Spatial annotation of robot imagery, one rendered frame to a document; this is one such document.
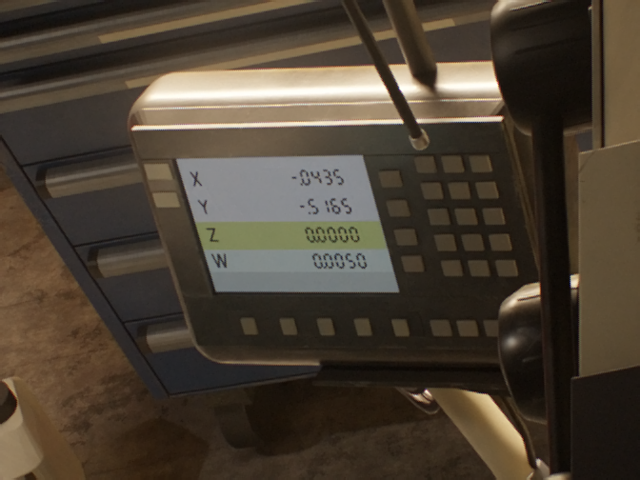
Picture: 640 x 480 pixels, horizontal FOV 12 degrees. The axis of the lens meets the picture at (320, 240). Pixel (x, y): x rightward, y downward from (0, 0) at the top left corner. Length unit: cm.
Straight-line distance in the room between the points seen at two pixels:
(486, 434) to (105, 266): 114
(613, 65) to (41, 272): 292
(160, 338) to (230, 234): 130
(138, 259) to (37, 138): 20
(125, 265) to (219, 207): 121
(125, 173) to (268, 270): 109
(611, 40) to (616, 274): 16
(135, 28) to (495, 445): 92
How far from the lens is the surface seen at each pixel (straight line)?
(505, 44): 142
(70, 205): 348
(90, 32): 324
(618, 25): 135
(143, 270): 351
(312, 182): 225
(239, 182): 228
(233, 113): 226
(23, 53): 328
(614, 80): 133
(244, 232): 230
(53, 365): 409
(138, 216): 348
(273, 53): 322
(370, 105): 221
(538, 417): 146
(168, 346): 361
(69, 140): 340
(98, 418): 399
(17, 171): 345
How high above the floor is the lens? 275
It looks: 43 degrees down
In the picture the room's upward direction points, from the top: 29 degrees counter-clockwise
